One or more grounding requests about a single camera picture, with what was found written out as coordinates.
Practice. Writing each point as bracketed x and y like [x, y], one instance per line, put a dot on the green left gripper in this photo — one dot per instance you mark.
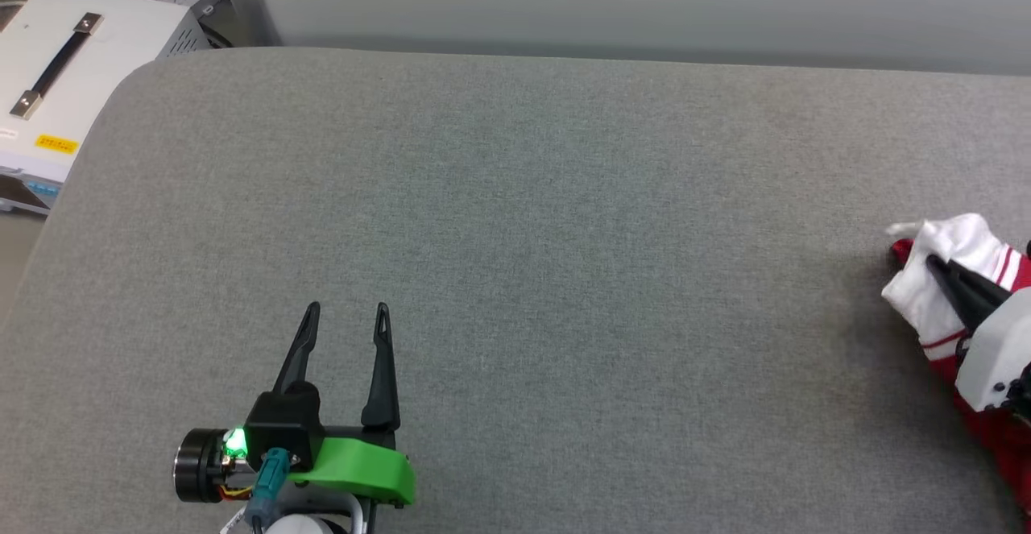
[362, 469]

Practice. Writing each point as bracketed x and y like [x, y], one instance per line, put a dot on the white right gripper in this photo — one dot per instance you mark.
[999, 349]

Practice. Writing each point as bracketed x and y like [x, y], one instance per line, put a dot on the red and white shirt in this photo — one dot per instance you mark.
[958, 248]

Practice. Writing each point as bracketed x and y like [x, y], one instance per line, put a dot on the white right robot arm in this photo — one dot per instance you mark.
[1019, 393]

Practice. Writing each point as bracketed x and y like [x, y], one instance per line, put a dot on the yellow warning label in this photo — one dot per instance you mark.
[56, 144]

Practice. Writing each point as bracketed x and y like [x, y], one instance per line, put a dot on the grey partition leg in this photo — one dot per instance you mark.
[250, 2]

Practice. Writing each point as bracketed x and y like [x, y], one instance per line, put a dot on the white equipment box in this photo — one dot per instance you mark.
[121, 51]

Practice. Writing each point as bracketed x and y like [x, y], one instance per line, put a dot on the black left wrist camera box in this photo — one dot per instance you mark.
[282, 425]

